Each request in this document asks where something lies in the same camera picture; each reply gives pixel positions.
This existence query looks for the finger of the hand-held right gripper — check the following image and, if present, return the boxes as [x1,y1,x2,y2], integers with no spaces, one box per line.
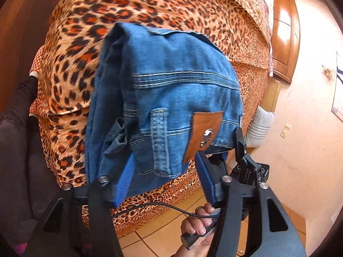
[208,152,229,178]
[234,127,261,184]

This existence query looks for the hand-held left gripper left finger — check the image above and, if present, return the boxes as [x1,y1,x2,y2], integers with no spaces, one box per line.
[24,154,136,257]

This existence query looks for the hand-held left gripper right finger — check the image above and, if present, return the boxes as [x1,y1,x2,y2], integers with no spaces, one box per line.
[195,151,307,257]

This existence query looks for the blue denim pants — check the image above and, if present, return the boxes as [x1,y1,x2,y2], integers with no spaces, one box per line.
[85,22,244,198]

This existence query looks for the person's right hand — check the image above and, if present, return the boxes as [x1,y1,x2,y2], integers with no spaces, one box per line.
[174,202,218,257]

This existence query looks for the white striped pillow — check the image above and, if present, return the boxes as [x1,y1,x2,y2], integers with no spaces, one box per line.
[245,106,275,148]

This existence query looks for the small wooden headboard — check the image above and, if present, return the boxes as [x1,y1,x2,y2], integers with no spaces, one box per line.
[261,79,282,113]

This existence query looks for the person's dark trouser legs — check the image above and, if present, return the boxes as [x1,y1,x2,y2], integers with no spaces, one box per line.
[0,76,65,257]

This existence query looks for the large wooden headboard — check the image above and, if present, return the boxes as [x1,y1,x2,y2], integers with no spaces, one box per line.
[269,0,301,84]

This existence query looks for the pink floral sheet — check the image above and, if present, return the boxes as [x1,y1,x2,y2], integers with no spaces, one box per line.
[256,0,275,33]

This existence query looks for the leopard print bedspread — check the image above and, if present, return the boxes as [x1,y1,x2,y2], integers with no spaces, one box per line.
[29,0,274,239]

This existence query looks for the black cable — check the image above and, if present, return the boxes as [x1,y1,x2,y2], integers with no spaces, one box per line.
[111,202,220,218]

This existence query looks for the wall poster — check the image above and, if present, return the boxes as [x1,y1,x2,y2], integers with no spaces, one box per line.
[331,51,343,122]

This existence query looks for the wall ornament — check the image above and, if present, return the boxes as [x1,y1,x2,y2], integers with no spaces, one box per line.
[322,65,336,81]

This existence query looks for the wooden bed frame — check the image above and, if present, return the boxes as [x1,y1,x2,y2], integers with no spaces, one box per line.
[0,0,73,113]

